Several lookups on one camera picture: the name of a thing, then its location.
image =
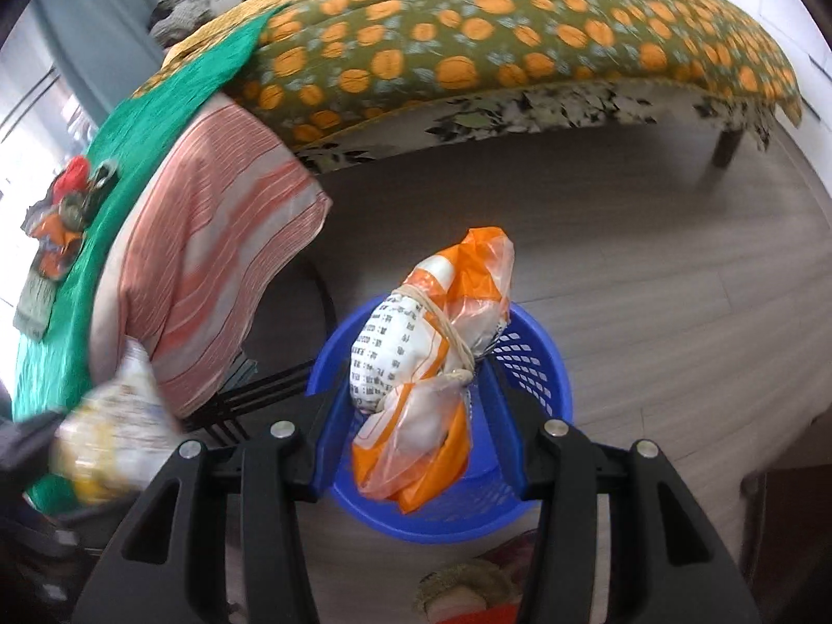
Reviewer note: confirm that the orange and white plastic bag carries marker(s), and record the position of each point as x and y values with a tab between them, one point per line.
468	312

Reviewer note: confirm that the olive quilt with orange print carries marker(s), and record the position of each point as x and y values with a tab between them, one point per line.
520	26

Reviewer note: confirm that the glass balcony door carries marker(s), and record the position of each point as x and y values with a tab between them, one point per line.
29	162

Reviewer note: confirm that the pile of clothes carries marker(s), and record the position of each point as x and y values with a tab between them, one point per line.
179	16

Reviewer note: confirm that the dark brown furniture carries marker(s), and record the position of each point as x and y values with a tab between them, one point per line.
786	533

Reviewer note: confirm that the orange crumpled packet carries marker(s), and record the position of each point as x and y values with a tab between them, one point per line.
60	244

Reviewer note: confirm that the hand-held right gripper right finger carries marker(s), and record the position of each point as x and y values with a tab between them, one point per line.
513	445

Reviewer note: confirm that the black metal chair frame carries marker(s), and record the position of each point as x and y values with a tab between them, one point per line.
260	391

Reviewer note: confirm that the dark wooden bed leg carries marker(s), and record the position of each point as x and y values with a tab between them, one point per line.
727	146

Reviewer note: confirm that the olive and red plush item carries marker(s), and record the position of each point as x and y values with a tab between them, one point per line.
455	582

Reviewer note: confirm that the yellow and white snack packet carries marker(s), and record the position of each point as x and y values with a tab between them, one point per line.
110	429

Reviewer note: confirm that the grey green flat packet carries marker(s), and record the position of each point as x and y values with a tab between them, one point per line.
36	305

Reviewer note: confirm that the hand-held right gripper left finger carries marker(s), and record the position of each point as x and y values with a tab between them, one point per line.
313	461

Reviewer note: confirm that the grey curtain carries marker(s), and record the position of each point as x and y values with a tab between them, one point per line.
91	19

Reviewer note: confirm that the green embroidered bed cloth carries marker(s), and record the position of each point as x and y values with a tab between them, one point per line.
162	110

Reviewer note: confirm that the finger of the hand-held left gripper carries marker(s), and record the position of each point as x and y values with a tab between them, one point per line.
26	435

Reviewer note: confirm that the orange striped cloth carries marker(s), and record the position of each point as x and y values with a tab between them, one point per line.
214	227

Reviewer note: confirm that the black and gold wrapper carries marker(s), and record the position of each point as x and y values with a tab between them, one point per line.
104	183

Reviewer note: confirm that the blue plastic basket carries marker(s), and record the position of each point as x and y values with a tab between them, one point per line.
539	367

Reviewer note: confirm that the floral bed sheet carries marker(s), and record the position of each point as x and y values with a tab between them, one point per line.
585	107

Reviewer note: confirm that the long red snack packet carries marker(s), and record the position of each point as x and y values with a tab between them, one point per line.
71	174

